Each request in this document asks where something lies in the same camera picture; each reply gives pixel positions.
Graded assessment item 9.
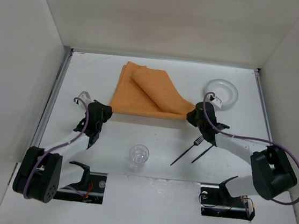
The aluminium table rail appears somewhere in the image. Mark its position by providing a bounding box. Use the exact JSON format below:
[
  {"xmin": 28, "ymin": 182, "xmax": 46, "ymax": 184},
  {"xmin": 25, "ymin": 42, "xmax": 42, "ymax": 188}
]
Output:
[
  {"xmin": 254, "ymin": 68, "xmax": 273, "ymax": 141},
  {"xmin": 29, "ymin": 46, "xmax": 74, "ymax": 147}
]

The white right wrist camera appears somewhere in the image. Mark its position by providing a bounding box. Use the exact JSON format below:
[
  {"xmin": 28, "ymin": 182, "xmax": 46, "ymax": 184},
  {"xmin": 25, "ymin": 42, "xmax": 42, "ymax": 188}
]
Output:
[{"xmin": 208, "ymin": 95, "xmax": 222, "ymax": 109}]

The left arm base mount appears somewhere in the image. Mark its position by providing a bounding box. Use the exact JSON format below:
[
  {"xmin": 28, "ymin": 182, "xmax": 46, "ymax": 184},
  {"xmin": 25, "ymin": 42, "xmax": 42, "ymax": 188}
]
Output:
[{"xmin": 53, "ymin": 161, "xmax": 108, "ymax": 205}]

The black knife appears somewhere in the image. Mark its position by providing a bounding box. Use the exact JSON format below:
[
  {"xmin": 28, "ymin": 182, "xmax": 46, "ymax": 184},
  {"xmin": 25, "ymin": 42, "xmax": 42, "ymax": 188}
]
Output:
[{"xmin": 191, "ymin": 145, "xmax": 214, "ymax": 164}]

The orange cloth placemat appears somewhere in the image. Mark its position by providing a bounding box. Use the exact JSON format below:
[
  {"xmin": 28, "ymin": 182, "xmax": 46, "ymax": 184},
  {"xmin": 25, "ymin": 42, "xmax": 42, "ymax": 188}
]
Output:
[{"xmin": 110, "ymin": 62, "xmax": 195, "ymax": 120}]

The left aluminium table rail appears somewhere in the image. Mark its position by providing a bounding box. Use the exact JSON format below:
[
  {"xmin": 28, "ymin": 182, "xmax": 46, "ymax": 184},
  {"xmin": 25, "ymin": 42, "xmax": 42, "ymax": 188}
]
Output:
[{"xmin": 29, "ymin": 46, "xmax": 74, "ymax": 147}]

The right aluminium table rail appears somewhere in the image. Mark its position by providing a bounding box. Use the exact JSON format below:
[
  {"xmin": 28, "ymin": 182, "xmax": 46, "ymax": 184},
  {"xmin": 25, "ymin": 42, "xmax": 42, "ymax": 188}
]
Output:
[{"xmin": 254, "ymin": 68, "xmax": 273, "ymax": 141}]

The clear drinking glass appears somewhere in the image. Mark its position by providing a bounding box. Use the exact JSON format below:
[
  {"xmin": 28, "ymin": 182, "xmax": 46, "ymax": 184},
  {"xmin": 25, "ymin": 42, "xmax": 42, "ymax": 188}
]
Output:
[{"xmin": 129, "ymin": 144, "xmax": 150, "ymax": 171}]

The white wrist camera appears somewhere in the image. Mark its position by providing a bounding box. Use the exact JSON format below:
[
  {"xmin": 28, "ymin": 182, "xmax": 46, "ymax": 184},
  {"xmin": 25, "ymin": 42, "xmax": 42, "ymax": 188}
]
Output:
[
  {"xmin": 208, "ymin": 95, "xmax": 222, "ymax": 109},
  {"xmin": 75, "ymin": 91, "xmax": 92, "ymax": 106}
]

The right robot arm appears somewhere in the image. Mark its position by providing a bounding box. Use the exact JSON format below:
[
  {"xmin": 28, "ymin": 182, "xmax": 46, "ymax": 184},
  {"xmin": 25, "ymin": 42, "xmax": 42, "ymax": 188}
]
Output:
[{"xmin": 186, "ymin": 102, "xmax": 298, "ymax": 201}]

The black fork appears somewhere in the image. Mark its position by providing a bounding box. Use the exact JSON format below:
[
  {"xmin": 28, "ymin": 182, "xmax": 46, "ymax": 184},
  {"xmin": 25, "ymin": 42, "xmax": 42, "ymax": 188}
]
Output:
[{"xmin": 170, "ymin": 136, "xmax": 204, "ymax": 166}]

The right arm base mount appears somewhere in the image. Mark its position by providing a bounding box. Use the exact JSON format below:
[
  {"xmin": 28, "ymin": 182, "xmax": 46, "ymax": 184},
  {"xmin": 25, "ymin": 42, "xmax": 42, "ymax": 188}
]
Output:
[{"xmin": 198, "ymin": 176, "xmax": 256, "ymax": 221}]

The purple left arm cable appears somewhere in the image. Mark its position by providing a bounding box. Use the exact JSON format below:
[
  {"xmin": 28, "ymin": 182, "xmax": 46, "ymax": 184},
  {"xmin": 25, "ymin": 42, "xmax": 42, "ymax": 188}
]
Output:
[{"xmin": 22, "ymin": 92, "xmax": 103, "ymax": 206}]

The white round plate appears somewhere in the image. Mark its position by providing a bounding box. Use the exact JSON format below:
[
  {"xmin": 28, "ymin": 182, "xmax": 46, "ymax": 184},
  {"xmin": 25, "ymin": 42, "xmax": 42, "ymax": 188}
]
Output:
[{"xmin": 204, "ymin": 78, "xmax": 239, "ymax": 111}]

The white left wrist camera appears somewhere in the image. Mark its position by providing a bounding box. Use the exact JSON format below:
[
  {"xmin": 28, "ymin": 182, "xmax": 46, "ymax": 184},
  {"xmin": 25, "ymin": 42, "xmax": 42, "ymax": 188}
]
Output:
[{"xmin": 75, "ymin": 91, "xmax": 92, "ymax": 106}]

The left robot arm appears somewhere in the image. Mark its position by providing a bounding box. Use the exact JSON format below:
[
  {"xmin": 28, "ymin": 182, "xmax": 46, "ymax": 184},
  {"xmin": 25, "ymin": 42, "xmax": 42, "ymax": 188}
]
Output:
[{"xmin": 12, "ymin": 97, "xmax": 113, "ymax": 203}]

